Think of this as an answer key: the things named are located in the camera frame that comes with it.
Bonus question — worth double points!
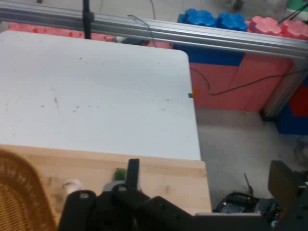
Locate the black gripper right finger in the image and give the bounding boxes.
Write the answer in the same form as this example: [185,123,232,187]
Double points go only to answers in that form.
[268,160,308,231]

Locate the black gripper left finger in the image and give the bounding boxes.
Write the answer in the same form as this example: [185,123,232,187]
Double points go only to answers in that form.
[57,158,195,231]

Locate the dark green cucumber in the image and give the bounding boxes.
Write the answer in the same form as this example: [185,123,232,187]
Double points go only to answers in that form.
[115,167,128,181]

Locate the light wooden cutting board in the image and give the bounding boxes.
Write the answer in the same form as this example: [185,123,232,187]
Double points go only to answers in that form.
[0,144,212,231]

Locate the black electronic device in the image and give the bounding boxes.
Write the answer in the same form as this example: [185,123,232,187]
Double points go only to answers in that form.
[213,173,280,215]

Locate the white garlic bulb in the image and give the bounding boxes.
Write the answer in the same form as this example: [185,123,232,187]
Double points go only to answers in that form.
[63,179,82,194]

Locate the blue and red foam mat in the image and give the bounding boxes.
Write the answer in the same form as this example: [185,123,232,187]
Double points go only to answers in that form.
[276,77,308,135]

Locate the woven wicker basket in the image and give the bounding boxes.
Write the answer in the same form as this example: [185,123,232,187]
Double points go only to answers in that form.
[0,148,58,231]

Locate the large pink foam mat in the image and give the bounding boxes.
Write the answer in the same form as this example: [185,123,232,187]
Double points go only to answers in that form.
[189,54,294,112]

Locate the pink flower-shaped foam piece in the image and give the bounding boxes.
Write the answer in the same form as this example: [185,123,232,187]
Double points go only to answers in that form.
[280,19,308,40]
[245,16,282,36]

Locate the black stand pole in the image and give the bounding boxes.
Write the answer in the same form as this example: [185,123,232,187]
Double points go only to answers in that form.
[82,0,94,39]

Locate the pink foam mat strip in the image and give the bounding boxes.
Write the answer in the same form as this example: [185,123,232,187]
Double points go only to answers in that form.
[8,22,174,49]

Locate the blue flower-shaped foam piece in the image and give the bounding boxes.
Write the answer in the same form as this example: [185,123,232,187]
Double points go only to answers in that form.
[215,12,248,31]
[178,9,217,27]

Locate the black tripod legs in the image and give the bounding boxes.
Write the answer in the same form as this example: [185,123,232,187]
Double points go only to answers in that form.
[278,2,308,24]

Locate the green box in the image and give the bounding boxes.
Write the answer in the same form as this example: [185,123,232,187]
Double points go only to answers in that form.
[287,0,308,12]

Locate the aluminium frame post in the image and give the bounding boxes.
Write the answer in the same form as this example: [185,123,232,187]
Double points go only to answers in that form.
[261,57,308,121]

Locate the thin black cable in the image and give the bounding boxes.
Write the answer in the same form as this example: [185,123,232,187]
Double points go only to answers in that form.
[190,68,308,96]

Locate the thin grey cable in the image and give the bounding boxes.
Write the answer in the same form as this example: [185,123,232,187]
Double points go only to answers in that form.
[127,0,156,41]

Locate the horizontal aluminium frame rail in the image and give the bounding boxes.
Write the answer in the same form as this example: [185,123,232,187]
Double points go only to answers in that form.
[0,6,308,58]

